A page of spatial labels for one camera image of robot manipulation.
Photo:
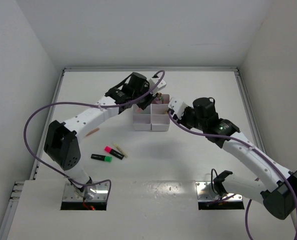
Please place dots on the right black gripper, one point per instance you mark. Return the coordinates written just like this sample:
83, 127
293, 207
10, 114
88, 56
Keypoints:
188, 109

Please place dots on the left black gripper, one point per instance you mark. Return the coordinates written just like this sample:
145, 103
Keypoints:
143, 105

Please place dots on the colourful glue stick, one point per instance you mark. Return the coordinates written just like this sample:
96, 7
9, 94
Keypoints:
159, 98

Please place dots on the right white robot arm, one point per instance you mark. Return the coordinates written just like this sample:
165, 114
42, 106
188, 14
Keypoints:
277, 189

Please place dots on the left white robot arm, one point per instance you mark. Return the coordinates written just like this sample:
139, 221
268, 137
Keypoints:
62, 143

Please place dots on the left white divided container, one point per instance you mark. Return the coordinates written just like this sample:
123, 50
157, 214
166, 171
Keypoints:
141, 121

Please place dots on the white divided container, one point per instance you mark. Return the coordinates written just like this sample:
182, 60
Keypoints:
160, 121
141, 121

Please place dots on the right white divided container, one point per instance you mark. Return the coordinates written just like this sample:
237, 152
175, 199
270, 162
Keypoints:
160, 121

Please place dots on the orange highlighter pencil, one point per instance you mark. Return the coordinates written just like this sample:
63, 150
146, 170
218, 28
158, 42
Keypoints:
93, 131

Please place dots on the yellow slim highlighter pen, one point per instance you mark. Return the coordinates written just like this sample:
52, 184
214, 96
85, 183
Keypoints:
120, 150

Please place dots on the pink cap black highlighter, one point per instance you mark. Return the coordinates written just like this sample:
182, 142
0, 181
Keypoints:
113, 152

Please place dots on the green cap black highlighter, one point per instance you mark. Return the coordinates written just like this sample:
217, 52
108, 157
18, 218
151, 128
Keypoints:
103, 158

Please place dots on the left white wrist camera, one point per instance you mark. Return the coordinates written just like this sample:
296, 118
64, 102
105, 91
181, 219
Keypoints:
156, 84

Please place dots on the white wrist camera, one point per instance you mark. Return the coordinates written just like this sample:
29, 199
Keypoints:
156, 84
176, 107

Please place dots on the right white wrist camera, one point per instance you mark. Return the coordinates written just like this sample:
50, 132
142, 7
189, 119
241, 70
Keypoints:
176, 107

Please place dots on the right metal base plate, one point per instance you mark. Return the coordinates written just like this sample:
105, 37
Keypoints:
205, 194

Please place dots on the metal base plate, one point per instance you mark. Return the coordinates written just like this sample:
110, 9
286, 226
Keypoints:
205, 194
95, 193

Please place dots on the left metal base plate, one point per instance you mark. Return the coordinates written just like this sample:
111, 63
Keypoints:
95, 193

